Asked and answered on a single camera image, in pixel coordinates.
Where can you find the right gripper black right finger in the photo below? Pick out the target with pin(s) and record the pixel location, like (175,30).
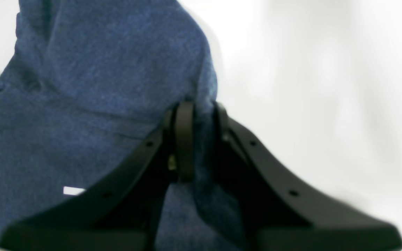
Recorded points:
(281,212)

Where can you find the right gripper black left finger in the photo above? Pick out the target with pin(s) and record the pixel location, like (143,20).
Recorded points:
(122,211)

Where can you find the dark blue t-shirt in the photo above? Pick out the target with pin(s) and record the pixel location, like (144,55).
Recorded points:
(89,79)

